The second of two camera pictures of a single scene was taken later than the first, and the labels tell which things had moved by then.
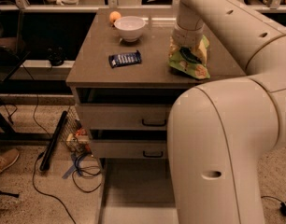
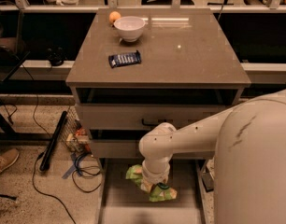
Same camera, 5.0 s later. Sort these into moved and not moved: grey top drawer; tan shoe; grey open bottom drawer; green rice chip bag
Moved: green rice chip bag
Not moved: grey open bottom drawer; grey top drawer; tan shoe
